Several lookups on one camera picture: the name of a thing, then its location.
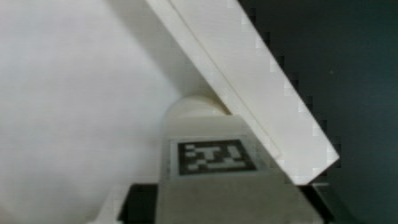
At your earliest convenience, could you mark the white table leg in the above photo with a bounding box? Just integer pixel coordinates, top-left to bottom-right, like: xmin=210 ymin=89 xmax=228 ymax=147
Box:
xmin=155 ymin=96 xmax=324 ymax=224

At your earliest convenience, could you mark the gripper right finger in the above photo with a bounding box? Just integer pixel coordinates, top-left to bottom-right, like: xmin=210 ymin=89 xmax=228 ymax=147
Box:
xmin=301 ymin=183 xmax=351 ymax=224

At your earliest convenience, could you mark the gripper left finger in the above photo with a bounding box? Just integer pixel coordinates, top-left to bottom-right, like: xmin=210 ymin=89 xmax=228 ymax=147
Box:
xmin=88 ymin=183 xmax=159 ymax=224

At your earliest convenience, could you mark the white square tabletop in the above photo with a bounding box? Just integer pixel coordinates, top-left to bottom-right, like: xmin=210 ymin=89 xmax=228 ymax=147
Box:
xmin=0 ymin=0 xmax=338 ymax=224

